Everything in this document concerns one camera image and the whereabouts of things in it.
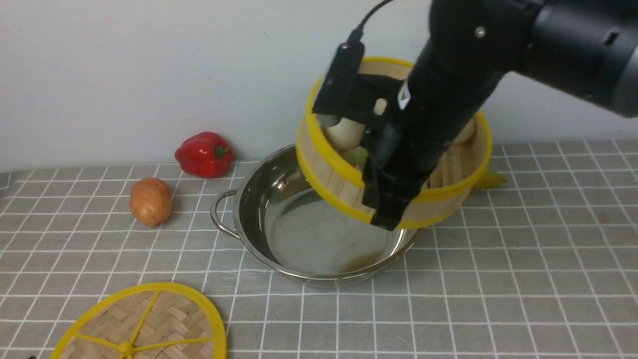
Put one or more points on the woven bamboo steamer lid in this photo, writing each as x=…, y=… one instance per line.
x=160, y=320

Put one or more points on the red bell pepper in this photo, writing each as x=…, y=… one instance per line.
x=206, y=155

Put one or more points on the bamboo steamer basket yellow rim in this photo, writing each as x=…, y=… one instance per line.
x=341, y=185

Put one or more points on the brown potato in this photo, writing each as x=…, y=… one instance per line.
x=151, y=201

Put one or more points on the grey checkered tablecloth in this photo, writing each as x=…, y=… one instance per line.
x=544, y=267

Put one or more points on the yellow-green round bun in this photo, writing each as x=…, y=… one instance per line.
x=344, y=136

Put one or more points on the white round bun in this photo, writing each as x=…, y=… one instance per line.
x=466, y=134

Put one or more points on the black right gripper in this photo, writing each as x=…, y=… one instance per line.
x=434, y=104

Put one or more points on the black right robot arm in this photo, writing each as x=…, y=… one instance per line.
x=585, y=48

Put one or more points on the stainless steel pot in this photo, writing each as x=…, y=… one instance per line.
x=283, y=222

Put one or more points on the yellow banana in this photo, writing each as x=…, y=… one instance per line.
x=490, y=180

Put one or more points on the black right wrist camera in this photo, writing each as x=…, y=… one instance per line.
x=345, y=93

